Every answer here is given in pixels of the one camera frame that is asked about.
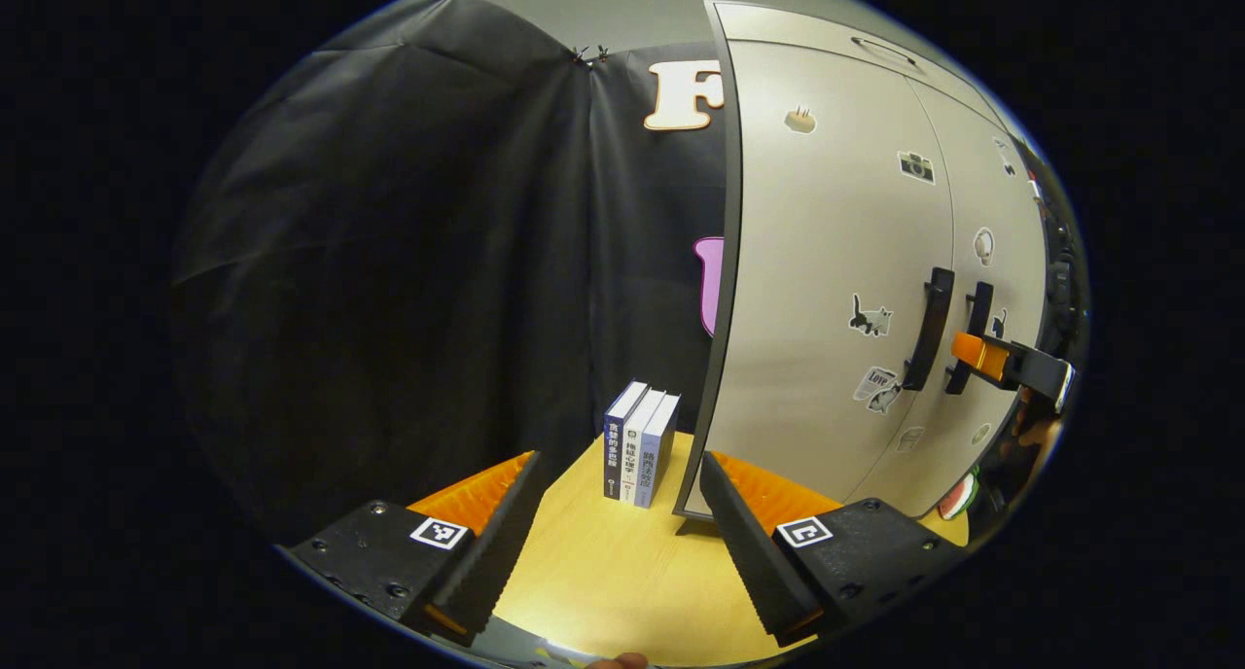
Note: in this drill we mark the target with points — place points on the watermelon slice toy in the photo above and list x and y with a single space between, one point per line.
958 499

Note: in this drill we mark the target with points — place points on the light blue book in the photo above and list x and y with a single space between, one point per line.
657 455

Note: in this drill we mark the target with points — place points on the dark blue book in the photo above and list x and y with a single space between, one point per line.
619 445

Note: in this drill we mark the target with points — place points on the black backdrop cloth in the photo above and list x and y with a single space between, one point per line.
389 261

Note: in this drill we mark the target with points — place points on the white cabinet door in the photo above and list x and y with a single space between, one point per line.
982 193
827 241

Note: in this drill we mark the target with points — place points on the white double-door shoe cabinet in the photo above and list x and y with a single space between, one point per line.
720 261

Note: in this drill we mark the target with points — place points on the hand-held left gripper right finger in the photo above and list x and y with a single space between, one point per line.
744 543

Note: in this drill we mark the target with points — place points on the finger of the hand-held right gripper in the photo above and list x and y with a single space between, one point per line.
1031 366

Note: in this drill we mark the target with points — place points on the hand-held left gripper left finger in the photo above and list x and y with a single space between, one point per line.
496 552

